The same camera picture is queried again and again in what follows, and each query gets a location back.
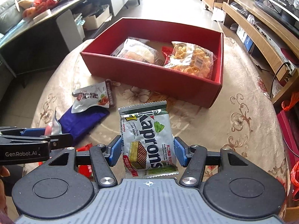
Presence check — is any orange red plastic bag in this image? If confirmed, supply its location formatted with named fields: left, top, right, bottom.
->
left=281, top=92, right=298, bottom=201

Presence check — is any sausage snack packet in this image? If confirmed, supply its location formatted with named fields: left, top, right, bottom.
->
left=44, top=110, right=62, bottom=136

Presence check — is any curved television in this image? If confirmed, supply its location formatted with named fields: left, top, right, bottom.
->
left=255, top=0, right=298, bottom=36

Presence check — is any green Kaprons wafer packet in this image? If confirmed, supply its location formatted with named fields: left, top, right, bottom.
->
left=118, top=101, right=179, bottom=178

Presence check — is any red cardboard box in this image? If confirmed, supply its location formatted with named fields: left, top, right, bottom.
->
left=81, top=17, right=224, bottom=108

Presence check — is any beige floral tablecloth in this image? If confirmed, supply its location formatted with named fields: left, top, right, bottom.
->
left=31, top=37, right=290, bottom=195

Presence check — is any wooden TV cabinet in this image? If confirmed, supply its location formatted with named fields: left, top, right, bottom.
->
left=203, top=0, right=298, bottom=106

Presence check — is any dark glass coffee table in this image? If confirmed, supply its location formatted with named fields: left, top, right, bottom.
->
left=1, top=0, right=127, bottom=83

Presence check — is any yellow puffed snack bag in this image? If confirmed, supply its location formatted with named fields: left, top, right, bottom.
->
left=164, top=41, right=216, bottom=79

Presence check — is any white cardboard storage box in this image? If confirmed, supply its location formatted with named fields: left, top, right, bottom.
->
left=83, top=4, right=111, bottom=30

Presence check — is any blue purple snack bag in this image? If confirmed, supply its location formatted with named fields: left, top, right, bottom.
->
left=58, top=106, right=110, bottom=146

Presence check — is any red snack packet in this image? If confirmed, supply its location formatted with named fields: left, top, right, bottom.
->
left=76, top=143, right=93, bottom=180

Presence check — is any white plastic bag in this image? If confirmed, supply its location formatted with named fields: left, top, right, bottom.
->
left=211, top=7, right=225, bottom=22

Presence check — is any round rice cake packet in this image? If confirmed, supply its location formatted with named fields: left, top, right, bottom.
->
left=111, top=37, right=165, bottom=66

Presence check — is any blue white box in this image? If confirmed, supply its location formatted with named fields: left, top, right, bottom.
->
left=236, top=25, right=253, bottom=51

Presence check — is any left human hand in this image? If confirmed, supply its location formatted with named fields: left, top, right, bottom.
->
left=0, top=166, right=10, bottom=214

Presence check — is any silver white pouch snack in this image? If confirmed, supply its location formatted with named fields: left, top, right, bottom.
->
left=71, top=79, right=115, bottom=113

